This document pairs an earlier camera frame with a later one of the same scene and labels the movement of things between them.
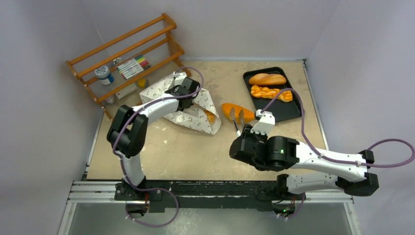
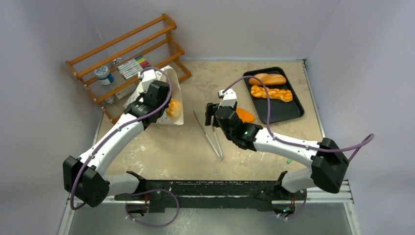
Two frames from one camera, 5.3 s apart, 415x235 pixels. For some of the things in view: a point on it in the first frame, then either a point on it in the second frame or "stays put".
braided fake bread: x=264 y=92 stays put
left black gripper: x=175 y=89 -> x=143 y=94
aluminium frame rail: x=84 y=192 stays put
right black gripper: x=245 y=131 -> x=211 y=113
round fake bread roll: x=237 y=113 stays put
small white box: x=126 y=90 stays put
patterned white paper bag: x=202 y=115 -> x=161 y=76
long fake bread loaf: x=267 y=79 stays put
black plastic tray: x=282 y=110 stays put
